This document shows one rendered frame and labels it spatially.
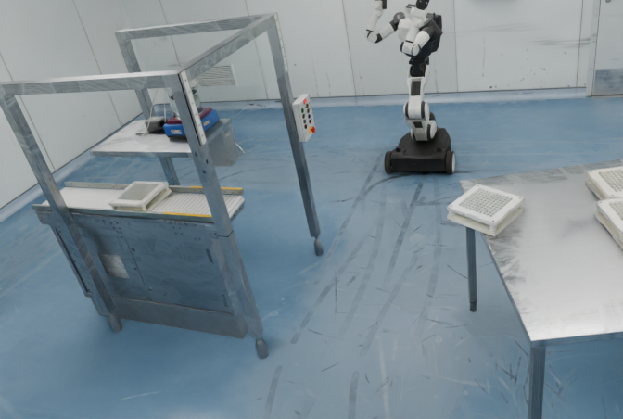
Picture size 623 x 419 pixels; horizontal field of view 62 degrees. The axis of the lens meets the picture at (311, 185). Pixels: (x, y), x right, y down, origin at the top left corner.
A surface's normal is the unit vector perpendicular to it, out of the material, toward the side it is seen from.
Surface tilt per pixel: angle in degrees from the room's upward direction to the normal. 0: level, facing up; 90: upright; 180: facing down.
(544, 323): 0
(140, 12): 90
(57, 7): 90
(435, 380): 0
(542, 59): 90
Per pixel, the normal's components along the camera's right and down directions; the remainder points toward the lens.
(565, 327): -0.18, -0.86
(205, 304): -0.35, 0.52
